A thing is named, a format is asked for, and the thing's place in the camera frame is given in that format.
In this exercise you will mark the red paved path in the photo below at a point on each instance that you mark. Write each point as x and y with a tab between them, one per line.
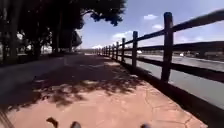
110	106

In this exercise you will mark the robot's own part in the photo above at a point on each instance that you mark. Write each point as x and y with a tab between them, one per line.
75	125
145	126

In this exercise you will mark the row of trees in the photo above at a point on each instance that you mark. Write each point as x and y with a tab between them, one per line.
40	26

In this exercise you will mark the grey water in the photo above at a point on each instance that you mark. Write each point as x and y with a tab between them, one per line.
196	84

